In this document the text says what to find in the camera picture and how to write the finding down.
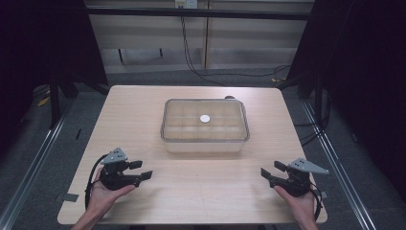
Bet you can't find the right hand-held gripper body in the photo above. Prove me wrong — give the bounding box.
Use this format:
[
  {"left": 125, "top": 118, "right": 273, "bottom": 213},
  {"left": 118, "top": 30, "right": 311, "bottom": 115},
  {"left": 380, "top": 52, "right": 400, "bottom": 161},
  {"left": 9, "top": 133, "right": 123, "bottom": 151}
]
[{"left": 269, "top": 157, "right": 330, "bottom": 197}]

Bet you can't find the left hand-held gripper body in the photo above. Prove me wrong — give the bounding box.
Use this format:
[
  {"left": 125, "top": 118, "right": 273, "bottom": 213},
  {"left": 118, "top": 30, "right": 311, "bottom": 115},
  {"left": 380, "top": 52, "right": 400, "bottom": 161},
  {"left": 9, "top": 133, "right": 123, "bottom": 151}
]
[{"left": 99, "top": 147, "right": 142, "bottom": 192}]

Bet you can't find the person's left hand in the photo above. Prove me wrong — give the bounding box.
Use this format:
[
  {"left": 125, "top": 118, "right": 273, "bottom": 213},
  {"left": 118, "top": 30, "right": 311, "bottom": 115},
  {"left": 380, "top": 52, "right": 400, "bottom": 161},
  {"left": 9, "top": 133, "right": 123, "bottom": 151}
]
[{"left": 85, "top": 168, "right": 137, "bottom": 221}]

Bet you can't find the person's right hand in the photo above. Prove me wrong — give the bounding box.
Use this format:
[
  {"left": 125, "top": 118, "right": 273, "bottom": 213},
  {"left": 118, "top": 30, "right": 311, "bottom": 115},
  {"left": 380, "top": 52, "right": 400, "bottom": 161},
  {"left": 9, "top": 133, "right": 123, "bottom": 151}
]
[{"left": 273, "top": 185, "right": 317, "bottom": 223}]

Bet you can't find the clear plastic container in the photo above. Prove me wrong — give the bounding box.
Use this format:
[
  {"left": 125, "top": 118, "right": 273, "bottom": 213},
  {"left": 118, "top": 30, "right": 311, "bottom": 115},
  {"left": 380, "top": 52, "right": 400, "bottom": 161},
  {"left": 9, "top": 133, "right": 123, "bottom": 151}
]
[{"left": 160, "top": 98, "right": 251, "bottom": 153}]

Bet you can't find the black metal stand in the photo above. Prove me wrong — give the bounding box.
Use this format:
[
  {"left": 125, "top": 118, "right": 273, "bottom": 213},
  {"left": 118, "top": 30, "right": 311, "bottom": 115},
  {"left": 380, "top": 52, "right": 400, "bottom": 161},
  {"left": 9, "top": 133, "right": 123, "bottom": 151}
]
[{"left": 48, "top": 74, "right": 79, "bottom": 129}]

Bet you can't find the yellow object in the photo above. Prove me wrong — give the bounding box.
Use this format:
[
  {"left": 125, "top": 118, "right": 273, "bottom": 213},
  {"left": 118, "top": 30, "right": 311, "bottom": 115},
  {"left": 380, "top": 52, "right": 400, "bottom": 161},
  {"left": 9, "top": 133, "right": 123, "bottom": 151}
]
[{"left": 35, "top": 95, "right": 52, "bottom": 107}]

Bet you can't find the black curtain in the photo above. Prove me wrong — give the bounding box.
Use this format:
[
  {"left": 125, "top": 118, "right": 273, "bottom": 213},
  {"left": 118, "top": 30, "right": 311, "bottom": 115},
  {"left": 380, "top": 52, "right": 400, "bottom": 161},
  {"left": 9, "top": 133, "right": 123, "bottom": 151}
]
[
  {"left": 286, "top": 0, "right": 406, "bottom": 196},
  {"left": 0, "top": 0, "right": 108, "bottom": 154}
]

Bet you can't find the black horizontal bar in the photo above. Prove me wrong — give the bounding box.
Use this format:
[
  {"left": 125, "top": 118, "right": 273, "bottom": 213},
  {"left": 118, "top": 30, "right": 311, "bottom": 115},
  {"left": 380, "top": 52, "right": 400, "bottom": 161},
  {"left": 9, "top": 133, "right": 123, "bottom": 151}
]
[{"left": 85, "top": 7, "right": 315, "bottom": 21}]

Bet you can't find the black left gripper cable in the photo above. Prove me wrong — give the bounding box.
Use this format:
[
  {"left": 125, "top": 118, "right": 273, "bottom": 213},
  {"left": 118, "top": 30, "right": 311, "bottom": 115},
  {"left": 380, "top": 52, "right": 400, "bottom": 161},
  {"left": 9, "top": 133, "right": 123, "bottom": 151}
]
[{"left": 83, "top": 153, "right": 110, "bottom": 211}]

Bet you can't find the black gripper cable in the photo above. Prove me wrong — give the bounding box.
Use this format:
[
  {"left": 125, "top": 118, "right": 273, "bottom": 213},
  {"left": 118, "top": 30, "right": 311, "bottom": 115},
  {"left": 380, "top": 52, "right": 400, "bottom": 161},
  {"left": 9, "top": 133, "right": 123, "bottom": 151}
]
[
  {"left": 308, "top": 181, "right": 324, "bottom": 222},
  {"left": 83, "top": 153, "right": 110, "bottom": 211}
]

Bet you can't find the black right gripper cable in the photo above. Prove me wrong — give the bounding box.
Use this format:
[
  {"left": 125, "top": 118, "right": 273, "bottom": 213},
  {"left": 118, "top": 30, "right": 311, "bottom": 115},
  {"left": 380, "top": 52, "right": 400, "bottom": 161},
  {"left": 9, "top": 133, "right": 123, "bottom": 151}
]
[{"left": 308, "top": 181, "right": 324, "bottom": 222}]

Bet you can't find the metal floor rail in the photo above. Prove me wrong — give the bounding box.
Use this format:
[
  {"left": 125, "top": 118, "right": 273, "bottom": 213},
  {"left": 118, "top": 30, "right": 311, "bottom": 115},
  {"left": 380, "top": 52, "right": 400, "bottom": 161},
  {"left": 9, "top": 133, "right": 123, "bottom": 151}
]
[
  {"left": 0, "top": 95, "right": 77, "bottom": 230},
  {"left": 300, "top": 97, "right": 380, "bottom": 230}
]

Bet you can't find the black floor cable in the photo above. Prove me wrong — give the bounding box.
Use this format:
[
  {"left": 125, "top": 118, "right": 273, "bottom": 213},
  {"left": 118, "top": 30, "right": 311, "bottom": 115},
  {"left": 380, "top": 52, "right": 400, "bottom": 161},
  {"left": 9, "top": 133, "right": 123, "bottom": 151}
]
[{"left": 292, "top": 119, "right": 325, "bottom": 149}]

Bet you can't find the black wall cable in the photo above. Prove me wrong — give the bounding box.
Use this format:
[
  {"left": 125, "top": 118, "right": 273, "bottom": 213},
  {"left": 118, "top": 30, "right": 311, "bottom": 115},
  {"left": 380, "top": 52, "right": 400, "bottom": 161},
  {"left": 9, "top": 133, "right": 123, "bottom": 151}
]
[{"left": 180, "top": 15, "right": 292, "bottom": 88}]

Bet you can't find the white wall outlet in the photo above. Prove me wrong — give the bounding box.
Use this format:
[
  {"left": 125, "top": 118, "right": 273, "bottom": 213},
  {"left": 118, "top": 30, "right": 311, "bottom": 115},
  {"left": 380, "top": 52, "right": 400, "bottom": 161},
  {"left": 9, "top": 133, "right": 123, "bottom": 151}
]
[{"left": 174, "top": 0, "right": 199, "bottom": 10}]

